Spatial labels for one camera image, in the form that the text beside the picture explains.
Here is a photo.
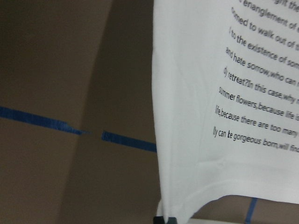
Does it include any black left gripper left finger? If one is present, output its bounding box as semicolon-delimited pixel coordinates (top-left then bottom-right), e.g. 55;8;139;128
153;216;164;224

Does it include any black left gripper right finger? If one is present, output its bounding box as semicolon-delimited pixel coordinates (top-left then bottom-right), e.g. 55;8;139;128
167;217;178;224

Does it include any white long-sleeve printed shirt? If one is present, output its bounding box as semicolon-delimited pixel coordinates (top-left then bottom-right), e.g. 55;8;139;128
152;0;299;224

